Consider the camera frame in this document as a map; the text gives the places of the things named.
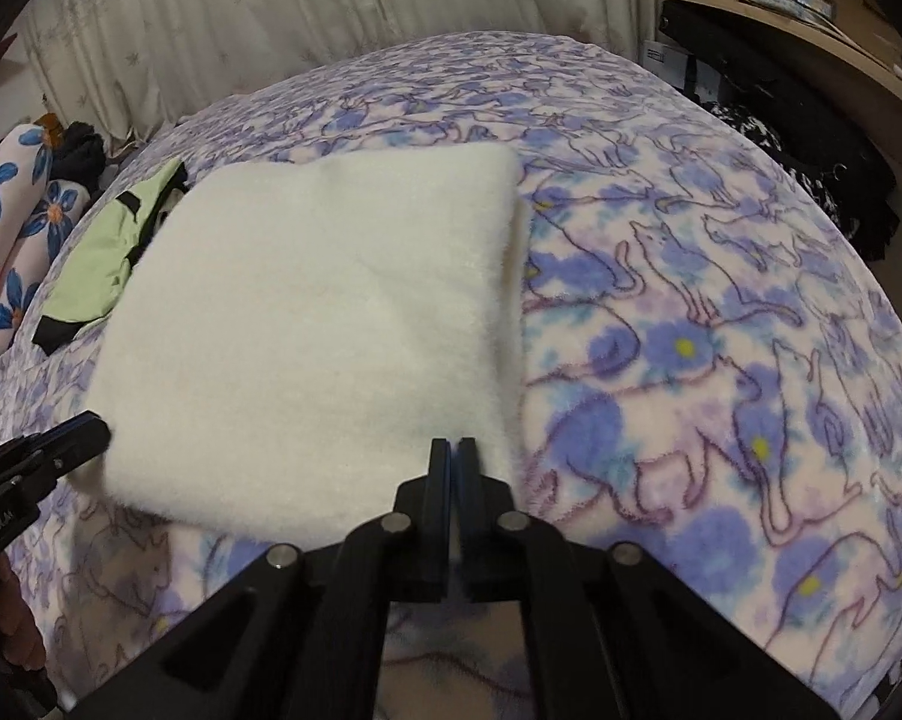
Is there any light green garment black trim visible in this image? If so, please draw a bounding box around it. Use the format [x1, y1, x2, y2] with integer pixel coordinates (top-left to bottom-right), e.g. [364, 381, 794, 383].
[32, 157, 191, 352]

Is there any white fluffy cardigan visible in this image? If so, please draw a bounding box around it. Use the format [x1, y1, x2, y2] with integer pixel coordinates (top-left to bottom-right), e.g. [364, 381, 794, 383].
[85, 142, 533, 547]

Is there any wooden shelf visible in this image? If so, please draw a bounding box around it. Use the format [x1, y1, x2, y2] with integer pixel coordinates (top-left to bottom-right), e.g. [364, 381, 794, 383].
[652, 0, 902, 137]

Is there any white cardboard box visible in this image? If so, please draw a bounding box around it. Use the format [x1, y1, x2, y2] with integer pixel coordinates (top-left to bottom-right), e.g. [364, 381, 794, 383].
[644, 40, 698, 92]

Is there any black clothing pile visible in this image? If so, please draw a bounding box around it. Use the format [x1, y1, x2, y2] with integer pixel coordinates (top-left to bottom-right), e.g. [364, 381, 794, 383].
[659, 0, 902, 265]

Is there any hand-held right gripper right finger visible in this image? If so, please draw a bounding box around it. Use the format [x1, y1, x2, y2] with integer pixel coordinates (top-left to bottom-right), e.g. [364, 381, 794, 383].
[455, 437, 842, 720]

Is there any dark clothes pile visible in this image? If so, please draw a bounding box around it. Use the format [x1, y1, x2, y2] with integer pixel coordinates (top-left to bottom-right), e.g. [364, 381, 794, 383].
[52, 123, 108, 182]

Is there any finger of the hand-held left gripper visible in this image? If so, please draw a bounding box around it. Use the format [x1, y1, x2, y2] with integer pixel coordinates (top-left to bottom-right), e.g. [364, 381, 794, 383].
[0, 411, 113, 497]

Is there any person's left hand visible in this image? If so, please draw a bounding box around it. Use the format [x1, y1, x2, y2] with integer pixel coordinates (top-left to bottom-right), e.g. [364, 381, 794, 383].
[0, 556, 48, 682]

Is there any blue floral pillow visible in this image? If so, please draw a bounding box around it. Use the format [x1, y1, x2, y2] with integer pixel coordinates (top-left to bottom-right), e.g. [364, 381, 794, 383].
[0, 118, 93, 357]

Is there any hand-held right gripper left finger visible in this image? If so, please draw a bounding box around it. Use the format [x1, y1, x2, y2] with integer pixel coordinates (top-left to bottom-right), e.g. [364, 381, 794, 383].
[67, 437, 453, 720]

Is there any white floral curtain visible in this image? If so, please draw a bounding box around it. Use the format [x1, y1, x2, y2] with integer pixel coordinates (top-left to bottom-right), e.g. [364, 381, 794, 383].
[4, 0, 658, 158]

